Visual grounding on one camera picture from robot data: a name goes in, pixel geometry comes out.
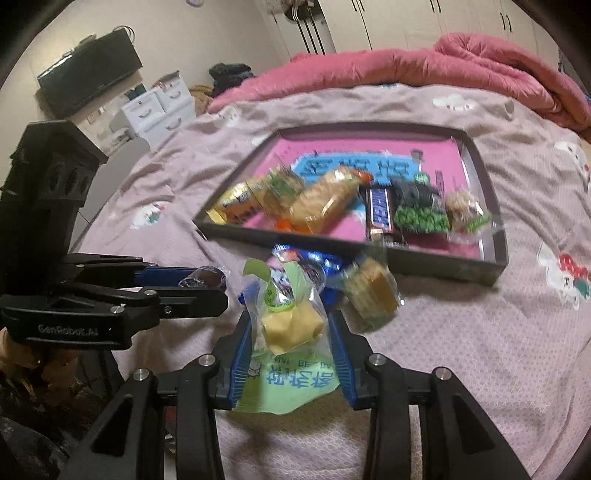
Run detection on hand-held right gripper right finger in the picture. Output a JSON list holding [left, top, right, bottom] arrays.
[[325, 309, 532, 480]]

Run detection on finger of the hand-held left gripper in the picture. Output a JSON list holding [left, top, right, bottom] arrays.
[[62, 253, 186, 289], [78, 282, 230, 320]]

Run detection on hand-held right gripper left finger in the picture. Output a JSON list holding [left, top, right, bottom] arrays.
[[58, 310, 259, 480]]

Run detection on small brown snack packet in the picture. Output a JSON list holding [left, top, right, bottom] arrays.
[[178, 267, 229, 291]]

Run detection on light green pastry packet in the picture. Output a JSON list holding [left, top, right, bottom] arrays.
[[231, 258, 352, 414]]

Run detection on yellow blue snack packet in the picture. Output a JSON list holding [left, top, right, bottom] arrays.
[[205, 178, 266, 227]]

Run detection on dark shallow tray box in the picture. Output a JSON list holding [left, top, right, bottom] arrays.
[[193, 121, 509, 287]]

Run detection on brown chocolate bar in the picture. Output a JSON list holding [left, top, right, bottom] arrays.
[[362, 185, 400, 243]]

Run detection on orange yellow biscuit packet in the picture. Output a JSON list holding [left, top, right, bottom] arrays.
[[274, 167, 375, 234]]

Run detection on black green snack packet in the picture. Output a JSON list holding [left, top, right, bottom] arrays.
[[392, 178, 451, 236]]

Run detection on clear yellow biscuit packet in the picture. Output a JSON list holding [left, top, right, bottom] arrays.
[[344, 256, 402, 333]]

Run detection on blue white snack packet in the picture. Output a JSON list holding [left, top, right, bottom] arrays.
[[238, 247, 345, 308]]

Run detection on printed pink blanket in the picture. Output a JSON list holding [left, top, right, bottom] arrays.
[[69, 83, 591, 480]]

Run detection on black television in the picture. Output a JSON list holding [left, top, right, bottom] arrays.
[[37, 30, 143, 120]]

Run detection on white drawer cabinet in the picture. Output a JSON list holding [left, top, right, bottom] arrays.
[[121, 76, 197, 141]]

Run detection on brown plush blanket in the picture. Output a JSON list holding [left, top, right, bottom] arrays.
[[189, 83, 216, 114]]

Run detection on dark patterned clothing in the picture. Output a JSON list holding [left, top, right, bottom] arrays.
[[0, 323, 134, 480]]

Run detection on clear nut candy packet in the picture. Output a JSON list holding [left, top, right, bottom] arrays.
[[443, 185, 497, 243]]

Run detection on dark clothes pile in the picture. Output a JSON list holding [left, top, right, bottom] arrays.
[[209, 62, 254, 93]]

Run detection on pink book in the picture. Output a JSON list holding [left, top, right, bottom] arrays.
[[245, 137, 476, 250]]

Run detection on hanging bags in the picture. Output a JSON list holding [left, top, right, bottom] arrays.
[[272, 0, 319, 20]]

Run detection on pink quilt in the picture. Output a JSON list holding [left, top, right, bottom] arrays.
[[208, 32, 591, 134]]

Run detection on white wardrobe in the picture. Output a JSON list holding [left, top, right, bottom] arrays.
[[270, 0, 561, 54]]

